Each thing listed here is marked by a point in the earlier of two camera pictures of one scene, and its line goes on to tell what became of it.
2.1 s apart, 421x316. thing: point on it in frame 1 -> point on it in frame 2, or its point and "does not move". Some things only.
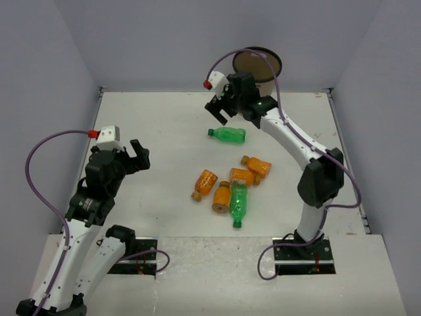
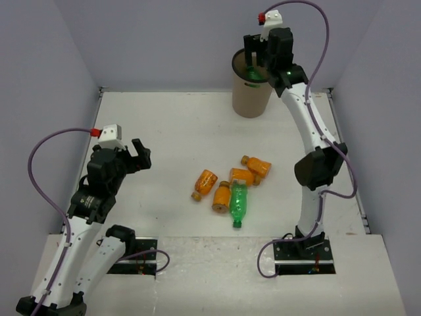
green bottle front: [238, 201] does not move
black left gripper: [142, 155] does not move
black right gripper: [215, 106] -> [252, 43]
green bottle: [229, 134] -> [253, 74]
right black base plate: [291, 261] does not move
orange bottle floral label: [204, 184] does not move
